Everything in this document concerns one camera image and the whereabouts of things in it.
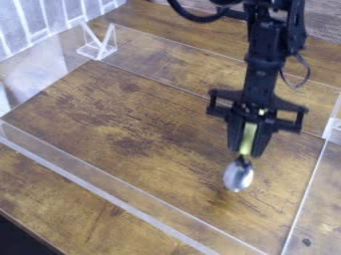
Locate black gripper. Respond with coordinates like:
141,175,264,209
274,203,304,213
206,61,309,157

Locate green handled metal spoon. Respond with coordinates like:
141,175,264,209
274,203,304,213
222,124,257,192

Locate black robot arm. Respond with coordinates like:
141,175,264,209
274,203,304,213
206,0,308,157

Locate clear acrylic front barrier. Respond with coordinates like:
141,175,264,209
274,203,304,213
0,121,266,255

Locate clear acrylic barrier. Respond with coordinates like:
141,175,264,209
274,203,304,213
281,94,341,255
0,121,266,255

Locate clear acrylic right barrier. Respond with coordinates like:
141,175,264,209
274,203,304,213
281,94,341,255

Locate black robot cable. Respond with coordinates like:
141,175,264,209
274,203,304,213
166,0,312,90

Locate clear acrylic triangular bracket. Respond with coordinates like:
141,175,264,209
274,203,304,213
76,23,119,61

